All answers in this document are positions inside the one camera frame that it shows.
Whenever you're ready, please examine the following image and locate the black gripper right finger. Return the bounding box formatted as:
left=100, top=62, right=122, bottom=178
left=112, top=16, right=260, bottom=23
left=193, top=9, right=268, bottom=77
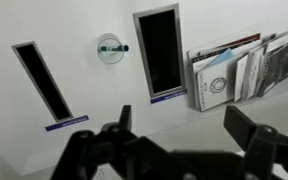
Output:
left=223, top=106, right=277, bottom=152

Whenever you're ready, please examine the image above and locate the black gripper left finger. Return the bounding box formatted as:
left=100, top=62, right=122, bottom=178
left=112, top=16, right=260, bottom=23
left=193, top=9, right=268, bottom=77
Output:
left=101, top=105, right=132, bottom=133

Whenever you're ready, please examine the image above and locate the green marker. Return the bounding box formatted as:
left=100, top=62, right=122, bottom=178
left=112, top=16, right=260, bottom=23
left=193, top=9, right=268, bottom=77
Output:
left=98, top=45, right=129, bottom=52

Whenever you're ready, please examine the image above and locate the near countertop waste slot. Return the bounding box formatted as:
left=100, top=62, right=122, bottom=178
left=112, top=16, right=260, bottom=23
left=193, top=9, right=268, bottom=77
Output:
left=12, top=41, right=73, bottom=122

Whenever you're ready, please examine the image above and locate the blue label far slot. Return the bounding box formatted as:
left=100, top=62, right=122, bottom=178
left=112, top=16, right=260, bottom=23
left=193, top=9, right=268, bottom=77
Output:
left=150, top=89, right=187, bottom=104

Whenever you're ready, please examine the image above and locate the blue label slot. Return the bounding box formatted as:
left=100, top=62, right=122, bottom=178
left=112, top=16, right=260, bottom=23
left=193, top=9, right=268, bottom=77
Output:
left=150, top=89, right=187, bottom=104
left=45, top=115, right=89, bottom=132

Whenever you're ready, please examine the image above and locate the blue label near slot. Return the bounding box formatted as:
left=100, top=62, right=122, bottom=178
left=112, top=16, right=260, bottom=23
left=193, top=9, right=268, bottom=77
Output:
left=45, top=115, right=89, bottom=132

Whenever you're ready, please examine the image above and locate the stack of magazines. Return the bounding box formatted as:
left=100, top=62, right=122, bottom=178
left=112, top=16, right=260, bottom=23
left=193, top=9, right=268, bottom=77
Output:
left=188, top=31, right=288, bottom=112

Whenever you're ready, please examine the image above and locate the white booklet with circle logo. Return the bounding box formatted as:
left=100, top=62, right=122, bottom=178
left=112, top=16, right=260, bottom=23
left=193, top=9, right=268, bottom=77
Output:
left=197, top=54, right=245, bottom=111

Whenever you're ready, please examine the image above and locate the clear drinking glass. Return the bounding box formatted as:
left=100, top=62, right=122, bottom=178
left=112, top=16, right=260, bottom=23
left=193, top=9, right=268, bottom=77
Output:
left=97, top=33, right=124, bottom=64

